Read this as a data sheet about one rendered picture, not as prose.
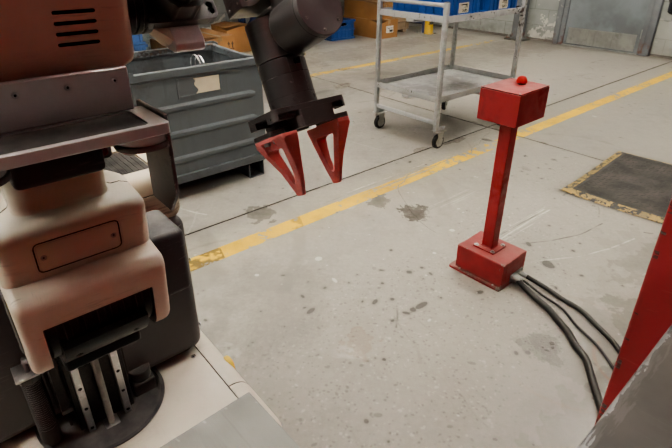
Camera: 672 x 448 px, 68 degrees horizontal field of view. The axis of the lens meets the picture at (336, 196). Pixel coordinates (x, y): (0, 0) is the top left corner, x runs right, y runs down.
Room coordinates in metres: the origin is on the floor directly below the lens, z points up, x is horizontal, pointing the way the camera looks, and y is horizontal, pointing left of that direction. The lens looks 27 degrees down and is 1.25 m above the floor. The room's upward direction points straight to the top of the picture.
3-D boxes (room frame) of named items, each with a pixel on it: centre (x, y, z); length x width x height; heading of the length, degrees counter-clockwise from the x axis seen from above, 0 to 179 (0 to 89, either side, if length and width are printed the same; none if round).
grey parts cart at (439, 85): (3.71, -0.81, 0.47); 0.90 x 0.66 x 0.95; 130
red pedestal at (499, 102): (1.78, -0.65, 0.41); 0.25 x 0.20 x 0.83; 42
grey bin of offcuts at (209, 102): (2.78, 0.89, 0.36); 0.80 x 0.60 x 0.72; 130
